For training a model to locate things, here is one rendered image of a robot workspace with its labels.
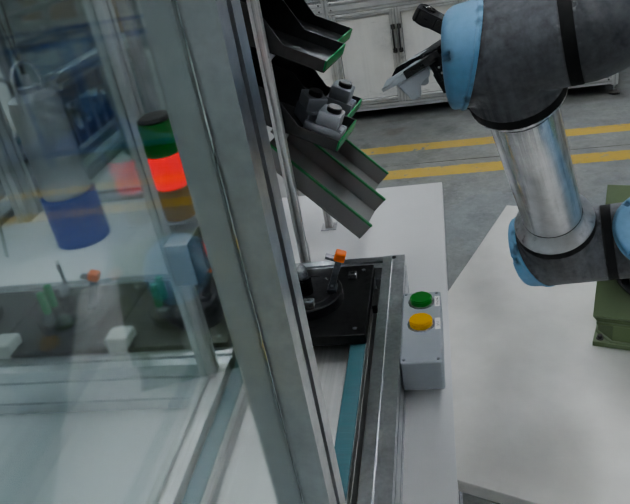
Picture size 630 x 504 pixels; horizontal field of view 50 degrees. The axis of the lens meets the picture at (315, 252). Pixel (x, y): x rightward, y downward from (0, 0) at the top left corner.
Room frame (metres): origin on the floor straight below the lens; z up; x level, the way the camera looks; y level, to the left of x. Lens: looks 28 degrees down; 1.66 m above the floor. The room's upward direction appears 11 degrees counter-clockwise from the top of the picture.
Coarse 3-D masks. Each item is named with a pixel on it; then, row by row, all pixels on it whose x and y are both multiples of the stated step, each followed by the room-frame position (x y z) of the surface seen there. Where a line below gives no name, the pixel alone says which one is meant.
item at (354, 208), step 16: (272, 144) 1.43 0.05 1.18; (288, 144) 1.46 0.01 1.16; (304, 144) 1.46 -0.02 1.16; (304, 160) 1.44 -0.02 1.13; (320, 160) 1.45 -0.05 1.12; (336, 160) 1.43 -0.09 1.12; (304, 176) 1.33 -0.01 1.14; (320, 176) 1.42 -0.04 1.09; (336, 176) 1.43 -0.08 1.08; (352, 176) 1.42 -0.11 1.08; (304, 192) 1.33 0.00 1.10; (320, 192) 1.32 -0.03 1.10; (336, 192) 1.39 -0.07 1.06; (352, 192) 1.42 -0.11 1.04; (368, 192) 1.41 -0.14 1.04; (336, 208) 1.30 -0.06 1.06; (352, 208) 1.37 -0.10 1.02; (368, 208) 1.40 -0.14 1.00; (352, 224) 1.29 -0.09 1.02; (368, 224) 1.28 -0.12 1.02
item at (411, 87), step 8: (400, 72) 1.25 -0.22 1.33; (424, 72) 1.25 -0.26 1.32; (392, 80) 1.25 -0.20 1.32; (400, 80) 1.25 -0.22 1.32; (408, 80) 1.25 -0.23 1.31; (416, 80) 1.25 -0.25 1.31; (424, 80) 1.25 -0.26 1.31; (384, 88) 1.26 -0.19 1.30; (400, 88) 1.25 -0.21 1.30; (408, 88) 1.25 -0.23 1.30; (416, 88) 1.25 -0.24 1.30; (408, 96) 1.25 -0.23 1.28; (416, 96) 1.24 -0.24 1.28
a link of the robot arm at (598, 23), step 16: (576, 0) 0.69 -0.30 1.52; (592, 0) 0.68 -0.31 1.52; (608, 0) 0.68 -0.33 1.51; (624, 0) 0.68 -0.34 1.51; (576, 16) 0.68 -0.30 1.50; (592, 16) 0.67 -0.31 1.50; (608, 16) 0.67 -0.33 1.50; (624, 16) 0.67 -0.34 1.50; (576, 32) 0.68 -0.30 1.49; (592, 32) 0.67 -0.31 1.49; (608, 32) 0.67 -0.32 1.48; (624, 32) 0.67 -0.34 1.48; (592, 48) 0.67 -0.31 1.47; (608, 48) 0.67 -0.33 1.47; (624, 48) 0.67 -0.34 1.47; (592, 64) 0.67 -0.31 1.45; (608, 64) 0.67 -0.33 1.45; (624, 64) 0.68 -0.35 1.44; (592, 80) 0.70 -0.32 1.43
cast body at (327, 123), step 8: (328, 104) 1.34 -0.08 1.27; (336, 104) 1.34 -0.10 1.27; (320, 112) 1.32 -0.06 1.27; (328, 112) 1.32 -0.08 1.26; (336, 112) 1.32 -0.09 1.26; (344, 112) 1.34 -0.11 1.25; (320, 120) 1.32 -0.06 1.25; (328, 120) 1.31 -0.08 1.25; (336, 120) 1.31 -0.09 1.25; (312, 128) 1.33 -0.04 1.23; (320, 128) 1.32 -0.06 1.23; (328, 128) 1.32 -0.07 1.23; (336, 128) 1.31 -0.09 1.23; (344, 128) 1.33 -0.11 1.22; (328, 136) 1.32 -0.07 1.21; (336, 136) 1.31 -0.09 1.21
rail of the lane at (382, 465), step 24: (384, 264) 1.21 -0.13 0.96; (384, 288) 1.12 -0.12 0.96; (408, 288) 1.23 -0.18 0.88; (384, 312) 1.04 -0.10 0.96; (384, 336) 0.97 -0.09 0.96; (384, 360) 0.91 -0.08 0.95; (384, 384) 0.85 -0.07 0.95; (384, 408) 0.79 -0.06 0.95; (384, 432) 0.74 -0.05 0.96; (384, 456) 0.69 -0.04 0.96; (360, 480) 0.66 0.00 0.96; (384, 480) 0.65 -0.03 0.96
